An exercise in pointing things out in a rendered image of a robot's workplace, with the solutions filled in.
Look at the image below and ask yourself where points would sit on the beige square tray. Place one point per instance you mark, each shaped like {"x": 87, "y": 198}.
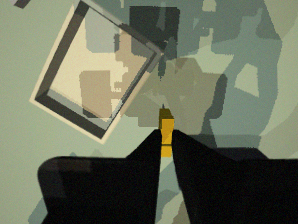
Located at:
{"x": 95, "y": 68}

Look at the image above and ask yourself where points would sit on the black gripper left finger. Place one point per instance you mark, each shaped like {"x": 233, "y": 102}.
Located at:
{"x": 130, "y": 182}

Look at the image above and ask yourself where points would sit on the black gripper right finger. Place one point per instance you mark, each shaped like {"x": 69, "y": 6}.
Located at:
{"x": 217, "y": 189}

